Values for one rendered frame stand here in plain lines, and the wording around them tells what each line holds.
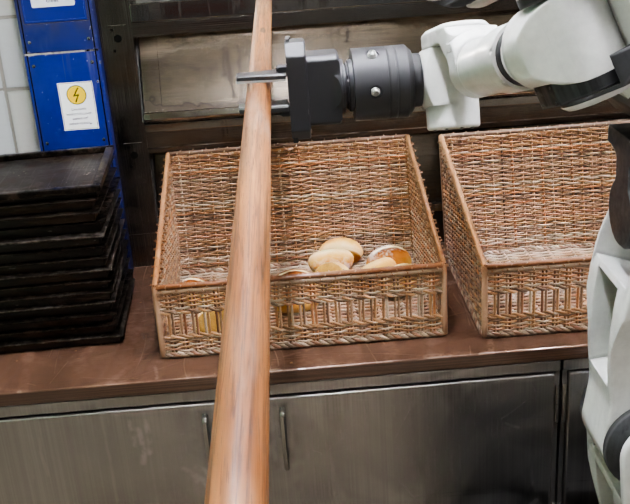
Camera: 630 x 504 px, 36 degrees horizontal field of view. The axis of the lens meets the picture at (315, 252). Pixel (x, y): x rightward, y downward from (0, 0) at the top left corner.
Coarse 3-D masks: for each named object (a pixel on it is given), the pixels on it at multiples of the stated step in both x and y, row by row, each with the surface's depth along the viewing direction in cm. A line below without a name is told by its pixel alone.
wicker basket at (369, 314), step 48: (288, 144) 217; (336, 144) 217; (384, 144) 218; (192, 192) 218; (288, 192) 218; (336, 192) 219; (384, 192) 219; (192, 240) 219; (288, 240) 220; (384, 240) 220; (432, 240) 189; (192, 288) 179; (288, 288) 180; (336, 288) 180; (432, 288) 182; (192, 336) 183; (288, 336) 184; (336, 336) 184; (384, 336) 185; (432, 336) 185
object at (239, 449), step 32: (256, 0) 181; (256, 32) 148; (256, 64) 126; (256, 96) 110; (256, 128) 98; (256, 160) 88; (256, 192) 80; (256, 224) 74; (256, 256) 68; (256, 288) 63; (224, 320) 61; (256, 320) 59; (224, 352) 56; (256, 352) 56; (224, 384) 52; (256, 384) 52; (224, 416) 49; (256, 416) 49; (224, 448) 47; (256, 448) 47; (224, 480) 44; (256, 480) 45
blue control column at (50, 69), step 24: (24, 24) 202; (48, 24) 202; (72, 24) 203; (96, 24) 204; (24, 48) 204; (48, 48) 204; (72, 48) 204; (96, 48) 205; (48, 72) 206; (72, 72) 206; (96, 72) 207; (48, 96) 208; (96, 96) 209; (48, 120) 210; (72, 144) 212; (96, 144) 213; (120, 192) 218
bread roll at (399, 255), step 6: (384, 246) 212; (390, 246) 212; (396, 246) 212; (372, 252) 212; (378, 252) 211; (384, 252) 210; (390, 252) 210; (396, 252) 211; (402, 252) 211; (372, 258) 211; (378, 258) 210; (396, 258) 210; (402, 258) 211; (408, 258) 212; (366, 264) 212; (396, 264) 210
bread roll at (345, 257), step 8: (312, 256) 211; (320, 256) 210; (328, 256) 209; (336, 256) 209; (344, 256) 210; (352, 256) 211; (312, 264) 210; (320, 264) 209; (344, 264) 210; (352, 264) 211
